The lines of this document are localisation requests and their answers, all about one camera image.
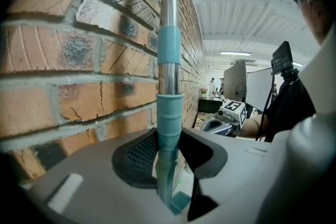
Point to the teal mop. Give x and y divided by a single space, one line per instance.
169 47

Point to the black monitor on stand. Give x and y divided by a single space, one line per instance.
282 56

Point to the person's head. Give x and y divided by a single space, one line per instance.
315 8

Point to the long ceiling light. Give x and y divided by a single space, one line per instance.
235 53

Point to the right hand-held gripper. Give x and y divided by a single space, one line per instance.
232 110

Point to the brick partition panel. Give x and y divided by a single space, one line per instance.
235 78

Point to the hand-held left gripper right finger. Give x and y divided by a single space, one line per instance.
231 165

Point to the person's right forearm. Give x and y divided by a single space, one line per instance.
252 126

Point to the black cabinet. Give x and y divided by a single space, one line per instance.
210 105

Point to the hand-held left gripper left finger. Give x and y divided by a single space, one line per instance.
92 178

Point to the potted flower plant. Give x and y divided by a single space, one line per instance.
203 92

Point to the person's torso black shirt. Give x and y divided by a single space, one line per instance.
291 107

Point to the whiteboard panel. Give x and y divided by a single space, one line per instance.
258 89

